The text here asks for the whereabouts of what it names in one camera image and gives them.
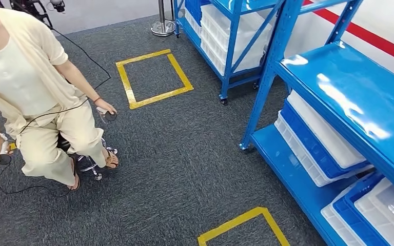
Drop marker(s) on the black stool chrome base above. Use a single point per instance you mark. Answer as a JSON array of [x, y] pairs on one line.
[[62, 144]]

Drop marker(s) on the blue metal shelf rack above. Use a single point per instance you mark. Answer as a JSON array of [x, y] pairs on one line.
[[336, 88], [229, 68]]

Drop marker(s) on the person's left hand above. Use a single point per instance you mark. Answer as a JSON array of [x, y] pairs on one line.
[[107, 106]]

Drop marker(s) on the black camera tripod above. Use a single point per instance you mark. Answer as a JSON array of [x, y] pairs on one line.
[[34, 6]]

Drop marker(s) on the red barrier belt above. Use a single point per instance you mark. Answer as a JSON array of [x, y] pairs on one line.
[[370, 35]]

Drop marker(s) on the person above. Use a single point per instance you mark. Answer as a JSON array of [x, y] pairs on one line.
[[13, 78]]

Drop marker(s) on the yellow floor tape square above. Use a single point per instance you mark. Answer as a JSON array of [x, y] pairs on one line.
[[231, 222], [124, 78]]

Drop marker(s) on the chrome stanchion with round base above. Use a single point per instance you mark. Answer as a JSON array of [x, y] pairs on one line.
[[163, 29]]

